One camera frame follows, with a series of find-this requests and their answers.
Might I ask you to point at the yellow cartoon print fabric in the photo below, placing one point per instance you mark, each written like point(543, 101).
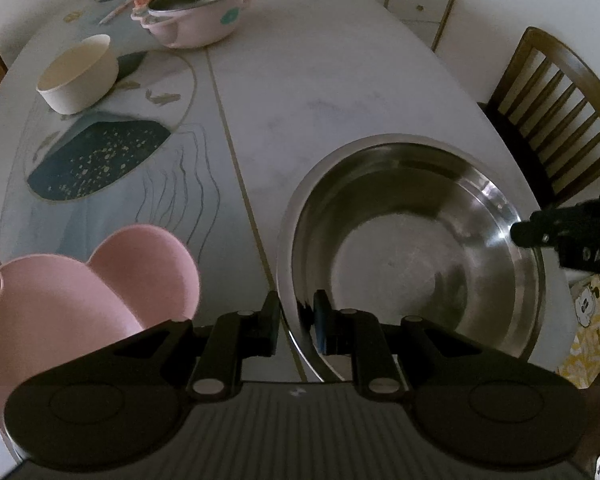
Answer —
point(592, 330)

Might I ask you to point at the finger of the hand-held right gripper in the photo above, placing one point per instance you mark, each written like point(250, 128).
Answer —
point(535, 230)

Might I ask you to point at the stainless steel bowl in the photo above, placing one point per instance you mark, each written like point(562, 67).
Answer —
point(405, 250)

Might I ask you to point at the cream round bowl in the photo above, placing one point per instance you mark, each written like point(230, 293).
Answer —
point(87, 87)

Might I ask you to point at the pink bear-shaped plate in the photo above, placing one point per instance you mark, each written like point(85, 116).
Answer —
point(80, 300)

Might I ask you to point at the white pen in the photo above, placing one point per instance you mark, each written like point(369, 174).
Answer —
point(114, 13)

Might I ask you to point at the small orange object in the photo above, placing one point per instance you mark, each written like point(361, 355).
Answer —
point(142, 0)

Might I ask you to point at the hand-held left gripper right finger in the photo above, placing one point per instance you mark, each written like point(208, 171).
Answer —
point(324, 325)

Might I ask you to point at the wooden slat-back chair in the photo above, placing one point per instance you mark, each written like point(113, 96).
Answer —
point(555, 105)

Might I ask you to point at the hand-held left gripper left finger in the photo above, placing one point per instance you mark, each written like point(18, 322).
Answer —
point(267, 325)

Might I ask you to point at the pink pot with steel liner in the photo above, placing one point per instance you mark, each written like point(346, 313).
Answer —
point(205, 22)

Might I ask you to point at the patterned blue table runner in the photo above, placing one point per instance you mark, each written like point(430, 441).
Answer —
point(130, 195)

